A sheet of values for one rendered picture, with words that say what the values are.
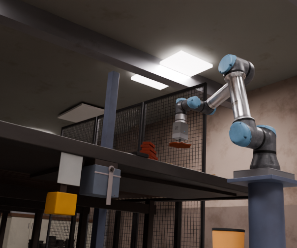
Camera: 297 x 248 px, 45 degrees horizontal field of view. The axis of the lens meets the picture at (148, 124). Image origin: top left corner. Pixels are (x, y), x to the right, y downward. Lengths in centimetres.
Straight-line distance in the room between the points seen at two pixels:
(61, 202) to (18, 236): 708
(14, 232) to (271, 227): 707
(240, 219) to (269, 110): 178
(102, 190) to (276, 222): 84
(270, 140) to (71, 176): 102
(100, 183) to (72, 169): 13
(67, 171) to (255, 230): 94
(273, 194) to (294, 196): 371
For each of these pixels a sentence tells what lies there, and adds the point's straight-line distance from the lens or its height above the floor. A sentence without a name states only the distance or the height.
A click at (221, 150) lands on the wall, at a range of 654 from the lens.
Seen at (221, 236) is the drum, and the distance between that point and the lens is 529.
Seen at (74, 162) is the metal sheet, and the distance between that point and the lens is 148.
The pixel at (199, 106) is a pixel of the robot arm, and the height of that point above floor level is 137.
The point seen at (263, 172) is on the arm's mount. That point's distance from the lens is 187.
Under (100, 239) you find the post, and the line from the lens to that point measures 399.
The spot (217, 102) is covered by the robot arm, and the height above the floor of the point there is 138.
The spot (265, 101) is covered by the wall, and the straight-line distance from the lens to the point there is 617.
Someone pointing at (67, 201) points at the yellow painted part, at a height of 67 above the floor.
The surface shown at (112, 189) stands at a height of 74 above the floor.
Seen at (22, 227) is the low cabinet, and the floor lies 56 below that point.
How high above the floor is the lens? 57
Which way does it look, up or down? 17 degrees up
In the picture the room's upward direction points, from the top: 4 degrees clockwise
